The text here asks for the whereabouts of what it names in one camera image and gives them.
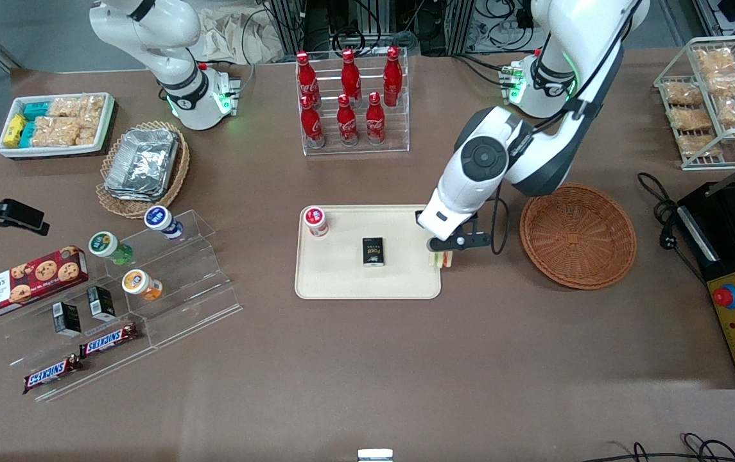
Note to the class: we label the sandwich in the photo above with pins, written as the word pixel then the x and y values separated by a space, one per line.
pixel 442 259

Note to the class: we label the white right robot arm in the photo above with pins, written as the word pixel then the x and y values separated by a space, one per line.
pixel 149 25

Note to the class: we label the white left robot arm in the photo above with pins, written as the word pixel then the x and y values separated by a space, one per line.
pixel 489 160

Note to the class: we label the brown wicker basket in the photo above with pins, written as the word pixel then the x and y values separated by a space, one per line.
pixel 579 237

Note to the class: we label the white snack tray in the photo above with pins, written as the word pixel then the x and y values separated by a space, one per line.
pixel 107 128

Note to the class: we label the beige plastic tray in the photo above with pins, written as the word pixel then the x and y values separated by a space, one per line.
pixel 341 276

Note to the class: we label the light wicker basket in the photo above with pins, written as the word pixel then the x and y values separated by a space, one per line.
pixel 174 173

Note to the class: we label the red tartan Walker's cookie box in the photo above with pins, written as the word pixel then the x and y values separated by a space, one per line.
pixel 27 282

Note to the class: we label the green gum bottle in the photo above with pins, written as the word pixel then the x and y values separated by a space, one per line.
pixel 105 246

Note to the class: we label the teal snack packet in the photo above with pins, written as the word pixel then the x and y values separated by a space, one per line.
pixel 28 133
pixel 36 110

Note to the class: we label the yellow snack packet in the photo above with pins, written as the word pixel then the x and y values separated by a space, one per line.
pixel 14 130

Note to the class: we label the small black box gold print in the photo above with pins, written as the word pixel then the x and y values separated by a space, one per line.
pixel 373 251

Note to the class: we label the clear bag of crispy snacks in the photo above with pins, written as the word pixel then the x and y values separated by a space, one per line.
pixel 62 106
pixel 54 131
pixel 91 110

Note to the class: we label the small black carton with barcode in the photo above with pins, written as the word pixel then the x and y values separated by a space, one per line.
pixel 101 303
pixel 67 319

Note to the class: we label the silver foil container stack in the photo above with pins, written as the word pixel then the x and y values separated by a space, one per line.
pixel 142 163

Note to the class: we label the orange gum bottle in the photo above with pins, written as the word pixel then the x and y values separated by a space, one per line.
pixel 139 284

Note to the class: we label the purple gum bottle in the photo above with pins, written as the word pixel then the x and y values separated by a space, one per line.
pixel 160 220

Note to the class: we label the clear acrylic bottle rack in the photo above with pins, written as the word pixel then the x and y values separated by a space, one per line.
pixel 354 149

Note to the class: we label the Snickers chocolate bar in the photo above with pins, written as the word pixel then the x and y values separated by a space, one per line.
pixel 108 340
pixel 51 374

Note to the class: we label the red Coca-Cola bottle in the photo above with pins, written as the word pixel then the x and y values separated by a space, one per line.
pixel 346 123
pixel 350 76
pixel 375 122
pixel 392 77
pixel 307 77
pixel 312 125

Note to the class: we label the red gum bottle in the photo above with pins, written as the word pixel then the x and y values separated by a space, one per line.
pixel 316 219

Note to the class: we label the clear acrylic stepped display stand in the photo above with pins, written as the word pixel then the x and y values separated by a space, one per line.
pixel 194 289

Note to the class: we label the small white box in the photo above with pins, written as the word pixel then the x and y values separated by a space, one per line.
pixel 375 455

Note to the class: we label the beige cloth bag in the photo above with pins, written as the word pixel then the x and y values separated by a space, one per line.
pixel 245 35

